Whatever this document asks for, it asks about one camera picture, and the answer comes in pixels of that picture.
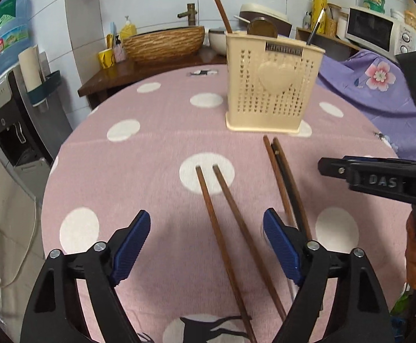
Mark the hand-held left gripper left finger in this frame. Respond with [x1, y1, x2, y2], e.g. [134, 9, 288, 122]
[21, 210, 151, 343]

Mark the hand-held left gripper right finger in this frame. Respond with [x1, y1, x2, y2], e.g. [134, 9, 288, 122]
[263, 208, 396, 343]

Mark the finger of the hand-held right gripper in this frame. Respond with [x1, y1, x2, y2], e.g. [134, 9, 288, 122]
[349, 171, 416, 201]
[318, 155, 416, 180]

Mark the beige plastic utensil holder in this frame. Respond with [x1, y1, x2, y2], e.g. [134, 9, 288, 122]
[225, 31, 325, 134]

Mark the brown handled spoon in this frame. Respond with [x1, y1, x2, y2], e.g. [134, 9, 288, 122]
[246, 18, 278, 38]

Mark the purple floral cloth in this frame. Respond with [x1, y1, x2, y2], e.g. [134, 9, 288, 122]
[315, 48, 416, 161]

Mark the white microwave oven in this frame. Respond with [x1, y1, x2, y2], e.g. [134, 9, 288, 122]
[345, 6, 416, 56]

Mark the wooden shelf box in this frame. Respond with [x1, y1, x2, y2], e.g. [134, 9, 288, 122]
[295, 27, 360, 61]

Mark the white canister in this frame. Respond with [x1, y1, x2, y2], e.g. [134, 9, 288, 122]
[336, 11, 349, 40]

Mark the beige cloth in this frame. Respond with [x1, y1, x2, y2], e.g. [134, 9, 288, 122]
[0, 129, 46, 329]

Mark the yellow wrap roll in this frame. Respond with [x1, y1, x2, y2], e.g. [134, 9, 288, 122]
[312, 0, 328, 34]

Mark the grey water dispenser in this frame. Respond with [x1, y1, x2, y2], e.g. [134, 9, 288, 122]
[0, 69, 73, 172]

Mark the white and brown rice cooker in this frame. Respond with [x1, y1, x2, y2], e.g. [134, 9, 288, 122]
[239, 3, 293, 38]

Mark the dark wooden counter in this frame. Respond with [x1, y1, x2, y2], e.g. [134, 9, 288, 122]
[77, 55, 230, 109]

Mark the cream pot with glass lid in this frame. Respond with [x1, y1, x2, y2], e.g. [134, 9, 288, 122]
[208, 27, 230, 58]

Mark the teal cup holder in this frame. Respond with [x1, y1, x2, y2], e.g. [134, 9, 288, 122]
[26, 71, 63, 109]

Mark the yellow cup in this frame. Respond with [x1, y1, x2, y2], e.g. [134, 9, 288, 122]
[98, 48, 115, 69]

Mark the pink floral pump bottle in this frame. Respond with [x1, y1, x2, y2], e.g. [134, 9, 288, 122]
[113, 37, 127, 63]

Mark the woven brown basin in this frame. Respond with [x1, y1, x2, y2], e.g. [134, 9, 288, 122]
[121, 26, 206, 65]

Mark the white paper cup sleeve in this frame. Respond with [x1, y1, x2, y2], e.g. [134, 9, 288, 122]
[18, 45, 46, 91]

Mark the bamboo style faucet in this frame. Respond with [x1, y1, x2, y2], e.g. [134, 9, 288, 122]
[177, 3, 198, 27]

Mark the blue toothbrush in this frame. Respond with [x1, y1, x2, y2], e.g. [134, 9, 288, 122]
[106, 21, 117, 49]

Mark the yellow soap pump bottle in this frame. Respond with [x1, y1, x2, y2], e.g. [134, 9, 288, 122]
[120, 16, 138, 43]

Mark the blue water jug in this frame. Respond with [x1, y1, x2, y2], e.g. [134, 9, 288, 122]
[0, 0, 30, 79]

